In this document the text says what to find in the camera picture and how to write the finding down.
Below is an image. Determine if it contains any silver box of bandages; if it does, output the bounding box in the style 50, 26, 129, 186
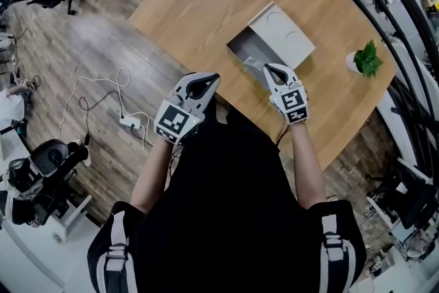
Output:
242, 56, 265, 75

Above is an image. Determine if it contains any white power strip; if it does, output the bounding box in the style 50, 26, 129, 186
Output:
119, 113, 142, 130

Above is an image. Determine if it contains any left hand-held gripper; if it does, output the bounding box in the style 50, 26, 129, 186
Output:
154, 72, 221, 145

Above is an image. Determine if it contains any person's left forearm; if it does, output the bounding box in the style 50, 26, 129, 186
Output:
131, 137, 176, 214

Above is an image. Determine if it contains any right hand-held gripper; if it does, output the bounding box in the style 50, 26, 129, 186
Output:
262, 62, 310, 126

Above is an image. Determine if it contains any green plant in white pot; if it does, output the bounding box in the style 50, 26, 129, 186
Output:
345, 38, 384, 79

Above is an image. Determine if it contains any grey shoulder strap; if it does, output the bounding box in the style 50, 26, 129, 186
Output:
95, 211, 130, 293
320, 213, 357, 293

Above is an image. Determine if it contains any white desk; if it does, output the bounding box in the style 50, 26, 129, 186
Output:
0, 194, 94, 293

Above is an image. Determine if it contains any person's right forearm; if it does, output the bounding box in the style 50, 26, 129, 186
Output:
289, 121, 327, 209

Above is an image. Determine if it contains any grey box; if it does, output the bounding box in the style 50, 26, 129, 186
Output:
226, 1, 317, 80

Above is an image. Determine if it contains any person's black shirt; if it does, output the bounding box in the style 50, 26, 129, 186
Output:
86, 98, 368, 293

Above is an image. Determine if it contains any black cable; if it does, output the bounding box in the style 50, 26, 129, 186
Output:
78, 95, 92, 145

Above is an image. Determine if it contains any white cable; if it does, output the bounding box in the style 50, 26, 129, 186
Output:
57, 66, 156, 156

